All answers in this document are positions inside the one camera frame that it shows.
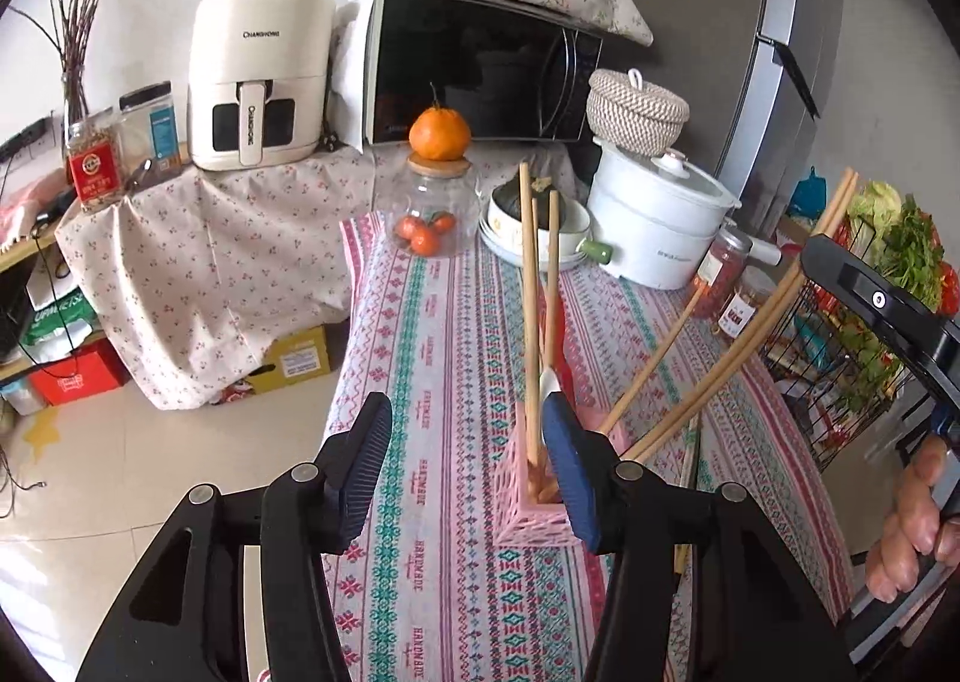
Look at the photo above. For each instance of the leafy green herbs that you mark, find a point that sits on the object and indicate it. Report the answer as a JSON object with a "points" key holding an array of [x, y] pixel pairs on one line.
{"points": [[911, 254]]}

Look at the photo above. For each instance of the dry twig bunch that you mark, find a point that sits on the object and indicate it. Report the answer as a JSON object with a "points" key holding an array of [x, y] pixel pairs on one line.
{"points": [[82, 0]]}

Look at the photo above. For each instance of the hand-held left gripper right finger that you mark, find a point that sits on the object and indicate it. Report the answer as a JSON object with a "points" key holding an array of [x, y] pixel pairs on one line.
{"points": [[570, 472]]}

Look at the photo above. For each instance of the wooden chopstick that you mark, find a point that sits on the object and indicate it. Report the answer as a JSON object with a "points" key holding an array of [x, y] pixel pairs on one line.
{"points": [[660, 352], [729, 352], [553, 262], [744, 356]]}

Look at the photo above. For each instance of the white electric cooking pot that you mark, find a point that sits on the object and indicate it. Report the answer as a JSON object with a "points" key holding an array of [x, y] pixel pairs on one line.
{"points": [[652, 224]]}

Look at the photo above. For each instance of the blue label jar black lid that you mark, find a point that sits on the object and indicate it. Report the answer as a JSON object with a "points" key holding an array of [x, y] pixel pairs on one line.
{"points": [[150, 123]]}

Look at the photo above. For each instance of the wooden shelf unit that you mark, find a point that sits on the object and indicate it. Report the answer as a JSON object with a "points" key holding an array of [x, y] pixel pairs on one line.
{"points": [[30, 243]]}

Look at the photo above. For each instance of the small-flower cabinet cover cloth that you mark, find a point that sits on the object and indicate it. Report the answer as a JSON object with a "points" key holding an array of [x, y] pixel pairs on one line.
{"points": [[210, 254]]}

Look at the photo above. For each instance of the green and white package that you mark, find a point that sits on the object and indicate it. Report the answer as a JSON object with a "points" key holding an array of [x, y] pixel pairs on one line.
{"points": [[60, 314]]}

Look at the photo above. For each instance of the black power strip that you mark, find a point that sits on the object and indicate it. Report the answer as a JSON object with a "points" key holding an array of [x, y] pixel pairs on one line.
{"points": [[26, 141]]}

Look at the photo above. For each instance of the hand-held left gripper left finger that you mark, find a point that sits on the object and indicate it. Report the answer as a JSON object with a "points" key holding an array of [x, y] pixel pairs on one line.
{"points": [[367, 457]]}

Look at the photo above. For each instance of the green lettuce head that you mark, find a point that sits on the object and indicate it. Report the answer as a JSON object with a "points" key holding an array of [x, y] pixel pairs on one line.
{"points": [[874, 206]]}

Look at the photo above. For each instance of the person's right hand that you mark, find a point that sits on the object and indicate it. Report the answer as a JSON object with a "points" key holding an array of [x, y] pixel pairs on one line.
{"points": [[904, 539]]}

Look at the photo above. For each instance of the jar of red preserves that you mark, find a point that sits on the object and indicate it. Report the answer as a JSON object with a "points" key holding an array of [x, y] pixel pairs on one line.
{"points": [[720, 269]]}

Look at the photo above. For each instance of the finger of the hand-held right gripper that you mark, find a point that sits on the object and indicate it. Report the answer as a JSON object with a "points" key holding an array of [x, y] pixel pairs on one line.
{"points": [[877, 297]]}

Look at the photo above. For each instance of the small mandarin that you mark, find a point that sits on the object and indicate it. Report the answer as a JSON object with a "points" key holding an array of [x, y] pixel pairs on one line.
{"points": [[444, 221], [425, 242], [409, 227]]}

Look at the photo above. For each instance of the black microwave oven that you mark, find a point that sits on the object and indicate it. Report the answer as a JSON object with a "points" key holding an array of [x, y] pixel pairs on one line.
{"points": [[480, 67]]}

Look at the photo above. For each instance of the red label glass jar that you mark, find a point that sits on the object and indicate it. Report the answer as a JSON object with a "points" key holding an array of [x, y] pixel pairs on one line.
{"points": [[94, 168]]}

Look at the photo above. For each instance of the blue bag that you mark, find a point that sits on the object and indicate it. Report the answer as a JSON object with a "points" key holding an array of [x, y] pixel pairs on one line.
{"points": [[806, 195]]}

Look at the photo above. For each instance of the small red label jar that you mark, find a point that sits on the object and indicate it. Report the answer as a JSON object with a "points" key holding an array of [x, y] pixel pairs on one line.
{"points": [[742, 307]]}

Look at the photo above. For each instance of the metal scoop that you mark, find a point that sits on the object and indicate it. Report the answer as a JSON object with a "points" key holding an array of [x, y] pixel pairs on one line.
{"points": [[142, 174]]}

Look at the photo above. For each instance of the red cardboard box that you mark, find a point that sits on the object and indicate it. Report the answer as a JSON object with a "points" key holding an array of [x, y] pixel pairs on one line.
{"points": [[79, 374]]}

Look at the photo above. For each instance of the striped patterned tablecloth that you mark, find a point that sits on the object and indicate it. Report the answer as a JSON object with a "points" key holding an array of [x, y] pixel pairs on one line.
{"points": [[450, 367]]}

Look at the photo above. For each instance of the white plate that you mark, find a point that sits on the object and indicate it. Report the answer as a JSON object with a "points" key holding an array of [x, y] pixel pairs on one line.
{"points": [[499, 247]]}

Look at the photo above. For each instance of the pink lattice utensil holder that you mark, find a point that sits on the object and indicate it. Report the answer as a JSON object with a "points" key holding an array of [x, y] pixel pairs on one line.
{"points": [[517, 502]]}

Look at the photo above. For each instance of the yellow cardboard box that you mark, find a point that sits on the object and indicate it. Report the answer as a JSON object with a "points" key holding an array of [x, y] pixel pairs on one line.
{"points": [[292, 359]]}

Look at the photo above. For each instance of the cream air fryer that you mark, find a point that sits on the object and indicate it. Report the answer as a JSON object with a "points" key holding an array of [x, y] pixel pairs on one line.
{"points": [[259, 52]]}

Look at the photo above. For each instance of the dark green squash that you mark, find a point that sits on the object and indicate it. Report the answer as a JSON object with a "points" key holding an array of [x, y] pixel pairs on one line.
{"points": [[514, 198]]}

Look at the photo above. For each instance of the grey refrigerator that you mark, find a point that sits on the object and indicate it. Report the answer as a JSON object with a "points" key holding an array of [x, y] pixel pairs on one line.
{"points": [[690, 15]]}

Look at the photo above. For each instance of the large orange mandarin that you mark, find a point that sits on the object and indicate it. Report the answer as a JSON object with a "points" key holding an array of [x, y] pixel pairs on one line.
{"points": [[440, 135]]}

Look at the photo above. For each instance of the glass jar with wooden lid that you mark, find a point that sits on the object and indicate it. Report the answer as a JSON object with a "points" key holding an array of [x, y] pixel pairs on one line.
{"points": [[427, 191]]}

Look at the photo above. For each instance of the pink cloth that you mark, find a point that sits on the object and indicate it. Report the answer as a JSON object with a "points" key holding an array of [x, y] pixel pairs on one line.
{"points": [[30, 198]]}

